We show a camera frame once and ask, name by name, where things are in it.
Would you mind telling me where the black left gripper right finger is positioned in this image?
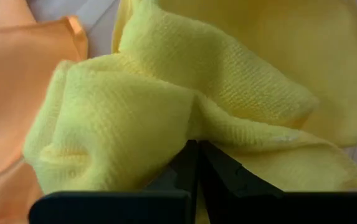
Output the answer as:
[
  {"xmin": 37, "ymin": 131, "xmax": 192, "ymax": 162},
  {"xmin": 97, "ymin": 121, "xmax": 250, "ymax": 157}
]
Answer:
[{"xmin": 198, "ymin": 139, "xmax": 357, "ymax": 224}]

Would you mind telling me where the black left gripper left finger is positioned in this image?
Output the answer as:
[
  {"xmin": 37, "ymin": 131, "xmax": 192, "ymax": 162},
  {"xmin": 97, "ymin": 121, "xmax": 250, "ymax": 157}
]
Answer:
[{"xmin": 28, "ymin": 139, "xmax": 199, "ymax": 224}]

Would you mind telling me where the yellow microfiber towel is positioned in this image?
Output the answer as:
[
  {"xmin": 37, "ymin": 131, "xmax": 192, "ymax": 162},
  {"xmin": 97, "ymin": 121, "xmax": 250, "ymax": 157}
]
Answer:
[
  {"xmin": 22, "ymin": 0, "xmax": 357, "ymax": 224},
  {"xmin": 153, "ymin": 0, "xmax": 357, "ymax": 149}
]

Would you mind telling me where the orange microfiber towel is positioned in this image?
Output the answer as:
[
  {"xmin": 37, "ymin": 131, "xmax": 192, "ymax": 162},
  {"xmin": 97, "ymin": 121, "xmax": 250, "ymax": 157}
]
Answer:
[{"xmin": 0, "ymin": 0, "xmax": 89, "ymax": 224}]

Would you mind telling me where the clear plastic bin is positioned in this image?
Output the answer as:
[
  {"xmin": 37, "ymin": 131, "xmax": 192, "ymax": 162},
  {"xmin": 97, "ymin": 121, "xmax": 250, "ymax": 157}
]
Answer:
[{"xmin": 0, "ymin": 0, "xmax": 357, "ymax": 191}]

